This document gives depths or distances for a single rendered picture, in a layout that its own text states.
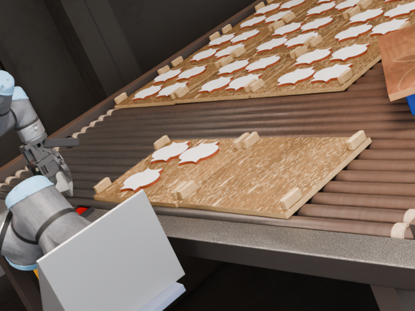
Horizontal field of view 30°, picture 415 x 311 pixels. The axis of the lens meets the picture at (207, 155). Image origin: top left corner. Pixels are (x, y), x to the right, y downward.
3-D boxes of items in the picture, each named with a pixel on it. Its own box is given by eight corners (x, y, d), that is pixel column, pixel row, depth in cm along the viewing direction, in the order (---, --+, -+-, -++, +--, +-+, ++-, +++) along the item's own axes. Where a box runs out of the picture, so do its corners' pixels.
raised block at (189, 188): (183, 200, 205) (180, 191, 205) (180, 200, 207) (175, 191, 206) (198, 188, 209) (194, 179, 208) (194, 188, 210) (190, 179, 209)
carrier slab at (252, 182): (287, 219, 175) (285, 213, 175) (178, 207, 207) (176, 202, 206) (372, 142, 194) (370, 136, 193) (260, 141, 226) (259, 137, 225)
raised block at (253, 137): (247, 149, 220) (244, 140, 219) (243, 149, 221) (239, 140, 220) (260, 139, 223) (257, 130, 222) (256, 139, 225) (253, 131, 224)
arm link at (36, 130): (31, 118, 226) (44, 117, 220) (38, 132, 228) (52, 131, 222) (10, 131, 222) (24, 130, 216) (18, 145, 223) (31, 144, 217)
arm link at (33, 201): (38, 221, 173) (4, 180, 177) (29, 254, 182) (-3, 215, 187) (80, 199, 180) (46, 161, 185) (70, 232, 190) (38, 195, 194)
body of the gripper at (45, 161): (34, 181, 227) (14, 146, 223) (56, 166, 231) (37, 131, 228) (47, 181, 221) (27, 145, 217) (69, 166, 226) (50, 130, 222)
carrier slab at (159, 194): (176, 208, 207) (175, 203, 206) (95, 200, 238) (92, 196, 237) (257, 142, 226) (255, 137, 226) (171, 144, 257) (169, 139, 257)
